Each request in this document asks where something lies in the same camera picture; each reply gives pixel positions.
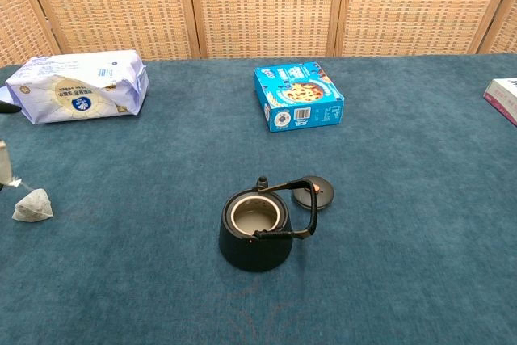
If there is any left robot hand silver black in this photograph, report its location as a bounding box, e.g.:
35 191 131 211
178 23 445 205
0 100 22 191

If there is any pyramid tea bag with string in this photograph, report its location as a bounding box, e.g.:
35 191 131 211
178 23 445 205
2 175 55 223

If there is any black teapot lid copper knob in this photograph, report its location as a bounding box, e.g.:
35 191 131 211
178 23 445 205
290 175 335 212

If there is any white wet wipes pack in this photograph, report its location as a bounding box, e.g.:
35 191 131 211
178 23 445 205
4 49 150 125

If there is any blue felt table cloth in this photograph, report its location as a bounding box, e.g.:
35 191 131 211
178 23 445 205
0 53 517 345

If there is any woven bamboo folding screen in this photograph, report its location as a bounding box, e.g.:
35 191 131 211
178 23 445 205
0 0 517 67

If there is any blue cookie box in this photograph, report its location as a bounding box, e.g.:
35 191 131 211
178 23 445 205
253 61 346 133

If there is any white pink toothpaste box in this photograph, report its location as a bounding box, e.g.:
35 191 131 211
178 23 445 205
482 77 517 127

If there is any black teapot with handle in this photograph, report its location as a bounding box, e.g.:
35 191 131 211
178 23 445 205
218 175 317 273

